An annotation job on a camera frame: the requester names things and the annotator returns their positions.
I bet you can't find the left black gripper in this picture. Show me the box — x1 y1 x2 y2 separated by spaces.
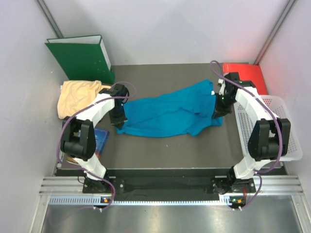
108 105 127 130

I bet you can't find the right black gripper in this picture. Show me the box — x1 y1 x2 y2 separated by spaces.
212 93 237 119

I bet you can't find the blue t shirt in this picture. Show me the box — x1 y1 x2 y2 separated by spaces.
116 80 223 138

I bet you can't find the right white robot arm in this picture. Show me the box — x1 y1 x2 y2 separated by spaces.
213 72 291 192

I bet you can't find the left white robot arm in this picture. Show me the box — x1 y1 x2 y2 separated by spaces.
60 83 129 193

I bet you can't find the colourful book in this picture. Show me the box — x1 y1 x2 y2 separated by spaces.
63 127 110 166

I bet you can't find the red folder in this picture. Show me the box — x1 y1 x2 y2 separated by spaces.
223 63 268 95

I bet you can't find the folded cream t shirt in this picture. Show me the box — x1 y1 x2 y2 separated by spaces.
57 81 102 119

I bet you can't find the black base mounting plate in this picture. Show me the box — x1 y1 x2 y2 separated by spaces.
82 176 258 195

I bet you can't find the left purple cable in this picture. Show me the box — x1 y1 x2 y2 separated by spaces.
55 81 137 212

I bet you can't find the purple cable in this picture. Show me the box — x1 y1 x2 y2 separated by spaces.
209 60 285 211
55 81 137 212

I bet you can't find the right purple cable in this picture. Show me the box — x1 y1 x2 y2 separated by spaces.
209 60 285 211

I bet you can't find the green ring binder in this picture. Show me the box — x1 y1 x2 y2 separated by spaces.
45 35 115 84

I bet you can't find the white slotted cable duct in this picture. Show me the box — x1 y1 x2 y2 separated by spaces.
48 195 246 206

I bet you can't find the aluminium rail frame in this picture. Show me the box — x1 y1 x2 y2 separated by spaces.
39 175 304 196

